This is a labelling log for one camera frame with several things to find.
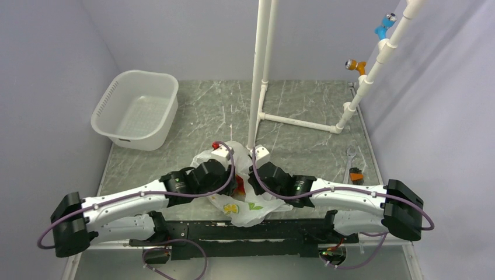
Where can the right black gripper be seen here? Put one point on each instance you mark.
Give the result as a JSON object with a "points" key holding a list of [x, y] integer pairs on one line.
{"points": [[252, 179]]}

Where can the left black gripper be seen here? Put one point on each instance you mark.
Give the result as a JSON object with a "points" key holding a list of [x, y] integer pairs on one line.
{"points": [[233, 184]]}

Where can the white plastic bag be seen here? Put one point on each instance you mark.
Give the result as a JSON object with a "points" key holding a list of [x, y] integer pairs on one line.
{"points": [[251, 209]]}

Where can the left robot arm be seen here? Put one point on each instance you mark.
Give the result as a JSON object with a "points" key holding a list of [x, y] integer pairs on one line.
{"points": [[134, 215]]}

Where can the red fake fruit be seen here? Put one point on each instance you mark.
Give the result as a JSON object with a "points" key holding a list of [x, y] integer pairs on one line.
{"points": [[240, 189]]}

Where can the orange black brush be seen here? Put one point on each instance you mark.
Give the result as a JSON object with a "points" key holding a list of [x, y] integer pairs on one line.
{"points": [[356, 176]]}

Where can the silver wrench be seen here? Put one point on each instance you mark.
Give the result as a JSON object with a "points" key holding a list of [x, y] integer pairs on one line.
{"points": [[351, 153]]}

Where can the white plastic basin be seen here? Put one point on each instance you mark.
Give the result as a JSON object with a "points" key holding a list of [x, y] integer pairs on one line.
{"points": [[137, 109]]}

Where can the orange nozzle on pipe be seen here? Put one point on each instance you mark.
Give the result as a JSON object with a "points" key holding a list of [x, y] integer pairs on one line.
{"points": [[353, 65]]}

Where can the blue nozzle on pipe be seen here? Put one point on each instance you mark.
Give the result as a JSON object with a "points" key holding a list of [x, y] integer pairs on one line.
{"points": [[386, 23]]}

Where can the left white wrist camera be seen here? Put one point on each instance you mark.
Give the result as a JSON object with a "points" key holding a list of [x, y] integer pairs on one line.
{"points": [[222, 154]]}

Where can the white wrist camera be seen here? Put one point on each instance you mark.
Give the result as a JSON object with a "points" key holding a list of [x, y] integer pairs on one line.
{"points": [[222, 154], [260, 154]]}

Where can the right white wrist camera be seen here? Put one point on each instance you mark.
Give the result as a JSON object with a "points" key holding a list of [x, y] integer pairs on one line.
{"points": [[260, 154]]}

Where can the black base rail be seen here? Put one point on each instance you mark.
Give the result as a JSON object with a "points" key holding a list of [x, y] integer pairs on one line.
{"points": [[293, 237]]}

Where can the white PVC pipe frame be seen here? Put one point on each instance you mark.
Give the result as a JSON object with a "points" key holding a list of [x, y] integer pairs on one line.
{"points": [[312, 40]]}

